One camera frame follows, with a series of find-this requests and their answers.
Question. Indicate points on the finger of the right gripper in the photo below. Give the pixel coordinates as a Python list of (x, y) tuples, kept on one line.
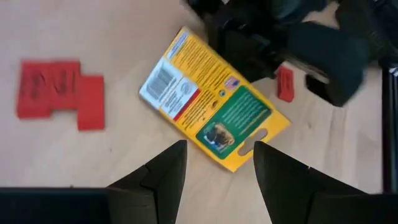
[(245, 53), (329, 62)]

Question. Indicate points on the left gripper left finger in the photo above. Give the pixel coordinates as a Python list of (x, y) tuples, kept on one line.
[(155, 193)]

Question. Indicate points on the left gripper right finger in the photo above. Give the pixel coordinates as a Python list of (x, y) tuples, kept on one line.
[(292, 196)]

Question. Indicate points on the red eraser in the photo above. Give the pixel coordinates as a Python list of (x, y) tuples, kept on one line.
[(63, 84), (90, 102), (285, 85), (32, 90)]

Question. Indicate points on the yellow crayon box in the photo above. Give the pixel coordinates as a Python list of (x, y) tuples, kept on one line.
[(202, 93)]

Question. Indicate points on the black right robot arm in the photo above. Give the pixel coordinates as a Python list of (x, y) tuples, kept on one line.
[(373, 18)]

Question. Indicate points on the black aluminium table frame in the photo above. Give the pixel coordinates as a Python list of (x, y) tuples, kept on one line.
[(390, 124)]

